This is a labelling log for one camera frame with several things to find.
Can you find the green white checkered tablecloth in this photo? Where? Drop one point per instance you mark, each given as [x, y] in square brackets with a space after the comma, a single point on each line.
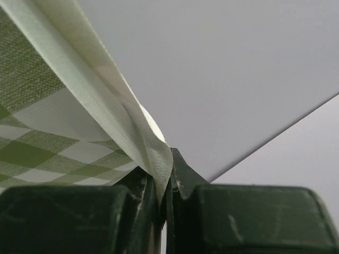
[68, 116]

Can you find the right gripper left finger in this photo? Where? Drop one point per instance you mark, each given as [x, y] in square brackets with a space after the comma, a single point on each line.
[122, 218]

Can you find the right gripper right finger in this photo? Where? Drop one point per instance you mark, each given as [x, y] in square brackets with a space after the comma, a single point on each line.
[214, 218]

